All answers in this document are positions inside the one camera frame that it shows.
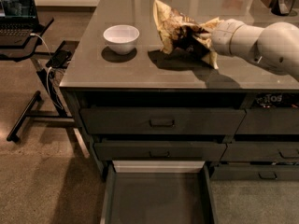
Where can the black smartphone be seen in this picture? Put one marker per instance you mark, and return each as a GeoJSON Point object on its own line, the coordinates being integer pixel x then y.
{"type": "Point", "coordinates": [59, 59]}

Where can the middle right dark drawer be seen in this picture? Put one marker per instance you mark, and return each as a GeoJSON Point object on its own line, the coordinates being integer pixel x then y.
{"type": "Point", "coordinates": [261, 151]}

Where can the middle left dark drawer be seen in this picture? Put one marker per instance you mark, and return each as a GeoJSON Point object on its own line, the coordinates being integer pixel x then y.
{"type": "Point", "coordinates": [158, 150]}

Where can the black doritos chip bag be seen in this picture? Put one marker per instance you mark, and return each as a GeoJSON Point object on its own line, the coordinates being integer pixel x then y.
{"type": "Point", "coordinates": [268, 100]}

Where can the top left dark drawer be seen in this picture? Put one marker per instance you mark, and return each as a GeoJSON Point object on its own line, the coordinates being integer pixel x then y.
{"type": "Point", "coordinates": [161, 120]}

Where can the top right dark drawer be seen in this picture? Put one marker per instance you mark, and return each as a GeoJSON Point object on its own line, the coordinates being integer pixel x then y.
{"type": "Point", "coordinates": [270, 121]}

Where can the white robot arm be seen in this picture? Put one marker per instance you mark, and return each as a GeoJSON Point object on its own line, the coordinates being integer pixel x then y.
{"type": "Point", "coordinates": [274, 48]}

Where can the open black laptop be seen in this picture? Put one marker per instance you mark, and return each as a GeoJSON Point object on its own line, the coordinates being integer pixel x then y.
{"type": "Point", "coordinates": [18, 19]}

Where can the dark drawer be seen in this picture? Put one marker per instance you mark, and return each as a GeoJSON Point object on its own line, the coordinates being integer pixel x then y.
{"type": "Point", "coordinates": [256, 172]}
{"type": "Point", "coordinates": [261, 151]}
{"type": "Point", "coordinates": [158, 150]}
{"type": "Point", "coordinates": [161, 120]}
{"type": "Point", "coordinates": [270, 121]}

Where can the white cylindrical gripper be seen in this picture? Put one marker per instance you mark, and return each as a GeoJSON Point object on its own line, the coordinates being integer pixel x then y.
{"type": "Point", "coordinates": [221, 37]}

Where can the open bottom left drawer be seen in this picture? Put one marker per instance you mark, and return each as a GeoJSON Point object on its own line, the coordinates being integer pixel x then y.
{"type": "Point", "coordinates": [142, 197]}

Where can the brown chip bag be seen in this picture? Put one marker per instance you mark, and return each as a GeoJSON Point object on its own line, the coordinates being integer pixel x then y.
{"type": "Point", "coordinates": [179, 31]}

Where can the bottom right dark drawer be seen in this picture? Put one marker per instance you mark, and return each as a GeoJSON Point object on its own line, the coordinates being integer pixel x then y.
{"type": "Point", "coordinates": [256, 172]}

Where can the white ceramic bowl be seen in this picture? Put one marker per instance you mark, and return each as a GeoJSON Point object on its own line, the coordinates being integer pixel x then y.
{"type": "Point", "coordinates": [121, 39]}

